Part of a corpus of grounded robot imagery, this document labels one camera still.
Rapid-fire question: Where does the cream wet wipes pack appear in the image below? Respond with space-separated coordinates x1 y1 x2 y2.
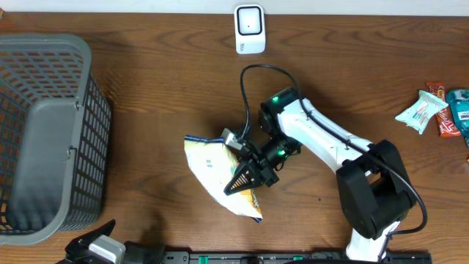
184 135 262 223

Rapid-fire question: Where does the mint green small packet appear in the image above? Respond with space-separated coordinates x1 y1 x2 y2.
395 90 448 135

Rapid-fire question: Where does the orange chocolate bar wrapper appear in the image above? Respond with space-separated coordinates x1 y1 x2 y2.
426 82 461 138

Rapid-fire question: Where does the blue mouthwash bottle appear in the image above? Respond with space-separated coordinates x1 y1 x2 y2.
446 89 469 145

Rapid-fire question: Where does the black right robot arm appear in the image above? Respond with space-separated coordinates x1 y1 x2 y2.
223 87 418 262

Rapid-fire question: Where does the white barcode scanner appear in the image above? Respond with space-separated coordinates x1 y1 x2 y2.
234 4 266 54

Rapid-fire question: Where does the grey plastic basket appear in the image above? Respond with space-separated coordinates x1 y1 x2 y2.
1 34 111 246

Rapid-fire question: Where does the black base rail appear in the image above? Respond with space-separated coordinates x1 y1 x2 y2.
160 251 433 264

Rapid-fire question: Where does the black right camera cable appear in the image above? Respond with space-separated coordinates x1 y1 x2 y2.
240 64 429 235

